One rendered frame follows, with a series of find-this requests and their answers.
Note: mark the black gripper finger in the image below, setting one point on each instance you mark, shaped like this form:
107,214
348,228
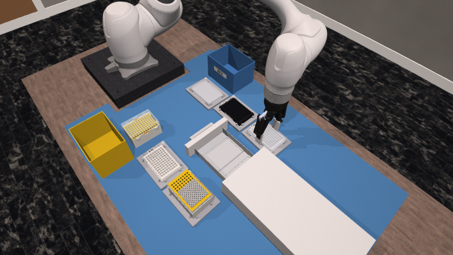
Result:
278,118
261,124

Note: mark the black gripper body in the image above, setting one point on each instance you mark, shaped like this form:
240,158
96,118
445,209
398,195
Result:
270,107

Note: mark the yellow open-top box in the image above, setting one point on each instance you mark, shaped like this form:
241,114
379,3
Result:
105,148

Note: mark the blue open-top bin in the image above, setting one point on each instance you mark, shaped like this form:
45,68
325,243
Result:
230,68

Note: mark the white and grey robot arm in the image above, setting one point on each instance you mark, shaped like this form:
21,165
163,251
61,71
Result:
129,29

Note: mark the blue bench mat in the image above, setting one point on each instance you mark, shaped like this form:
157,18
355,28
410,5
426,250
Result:
356,188

